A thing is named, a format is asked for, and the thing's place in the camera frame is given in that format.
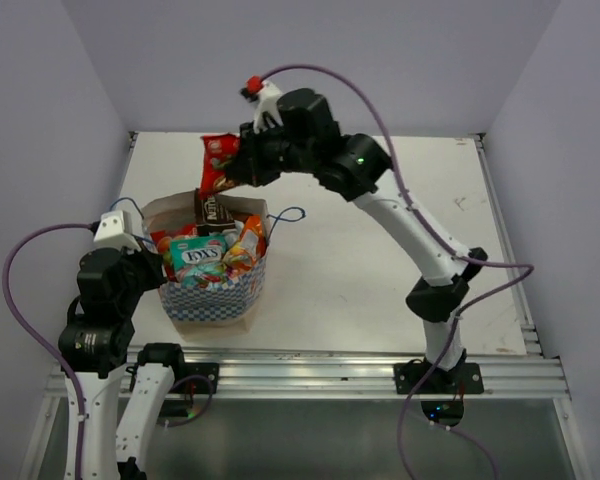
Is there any red fruit candy bag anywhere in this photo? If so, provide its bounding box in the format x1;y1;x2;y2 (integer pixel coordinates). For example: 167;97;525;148
150;223;198;282

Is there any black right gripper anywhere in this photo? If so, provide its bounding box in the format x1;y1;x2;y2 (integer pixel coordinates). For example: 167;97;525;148
226;118;315;189

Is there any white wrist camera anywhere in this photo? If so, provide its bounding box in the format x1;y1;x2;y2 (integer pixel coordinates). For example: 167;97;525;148
240;76;283;134
93;210;141;251

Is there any small red snack packet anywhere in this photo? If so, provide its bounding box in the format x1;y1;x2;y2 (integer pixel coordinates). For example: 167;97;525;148
198;133;242;198

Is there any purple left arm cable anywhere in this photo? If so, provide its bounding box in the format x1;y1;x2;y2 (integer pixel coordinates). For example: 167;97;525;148
2;223;99;476

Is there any orange snack bag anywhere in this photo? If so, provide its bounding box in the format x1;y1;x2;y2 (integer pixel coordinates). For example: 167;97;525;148
223;215;267;277

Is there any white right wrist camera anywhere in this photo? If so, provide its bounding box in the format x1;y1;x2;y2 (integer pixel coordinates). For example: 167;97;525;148
240;76;283;134

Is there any aluminium rail frame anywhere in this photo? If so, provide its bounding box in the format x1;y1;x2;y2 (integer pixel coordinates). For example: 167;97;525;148
17;130;591;480

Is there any brown Kettle chips bag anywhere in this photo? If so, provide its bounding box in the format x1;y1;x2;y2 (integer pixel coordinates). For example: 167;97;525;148
194;189;236;236

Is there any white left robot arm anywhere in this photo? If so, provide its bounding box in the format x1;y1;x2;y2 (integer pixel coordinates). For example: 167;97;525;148
58;248;188;479

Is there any blue checkered paper bag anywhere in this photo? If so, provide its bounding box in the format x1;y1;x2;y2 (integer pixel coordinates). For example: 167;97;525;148
134;191;267;341

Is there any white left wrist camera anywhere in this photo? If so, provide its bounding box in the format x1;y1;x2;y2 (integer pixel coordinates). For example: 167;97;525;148
93;210;141;251

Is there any teal Fox's candy bag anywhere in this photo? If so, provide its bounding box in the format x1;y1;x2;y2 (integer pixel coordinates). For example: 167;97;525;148
170;235;228;288

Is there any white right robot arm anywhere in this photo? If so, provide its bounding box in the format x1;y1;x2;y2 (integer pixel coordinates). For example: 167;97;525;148
224;82;487;393

